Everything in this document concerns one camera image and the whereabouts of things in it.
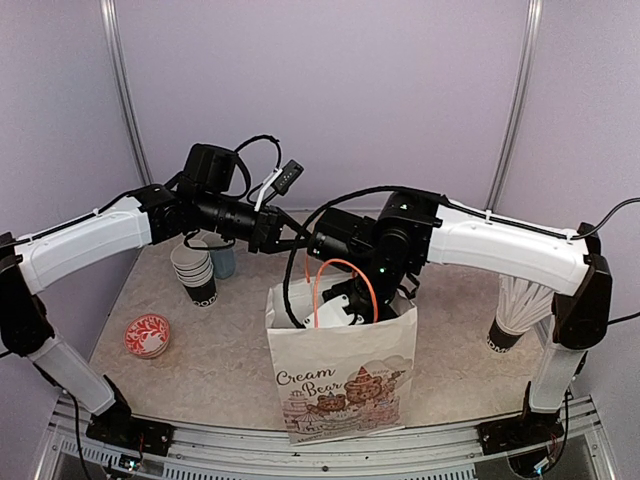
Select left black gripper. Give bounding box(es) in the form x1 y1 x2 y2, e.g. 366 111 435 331
197 189 310 253

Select white paper takeout bag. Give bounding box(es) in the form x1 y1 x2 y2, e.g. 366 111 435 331
265 264 418 446

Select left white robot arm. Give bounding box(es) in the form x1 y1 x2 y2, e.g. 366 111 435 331
1 144 309 445

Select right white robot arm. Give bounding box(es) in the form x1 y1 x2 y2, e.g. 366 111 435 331
303 187 613 444

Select light blue ceramic mug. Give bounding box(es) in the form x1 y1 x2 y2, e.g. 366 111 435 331
204 236 236 279

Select black cup holding straws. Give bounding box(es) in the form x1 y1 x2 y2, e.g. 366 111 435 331
486 318 524 354

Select bundle of white wrapped straws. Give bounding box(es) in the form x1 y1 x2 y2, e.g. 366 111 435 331
495 275 554 335

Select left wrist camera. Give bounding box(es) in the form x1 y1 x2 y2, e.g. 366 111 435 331
254 159 304 212

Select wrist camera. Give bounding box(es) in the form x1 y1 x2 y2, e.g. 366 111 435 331
302 295 364 328
254 159 304 212

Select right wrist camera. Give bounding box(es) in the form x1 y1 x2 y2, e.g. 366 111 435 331
302 295 364 328

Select aluminium front frame rail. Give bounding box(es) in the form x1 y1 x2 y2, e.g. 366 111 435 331
47 394 609 480

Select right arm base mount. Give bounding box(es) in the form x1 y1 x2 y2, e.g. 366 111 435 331
476 413 564 455

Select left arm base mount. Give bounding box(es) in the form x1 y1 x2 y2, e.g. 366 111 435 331
86 417 175 457

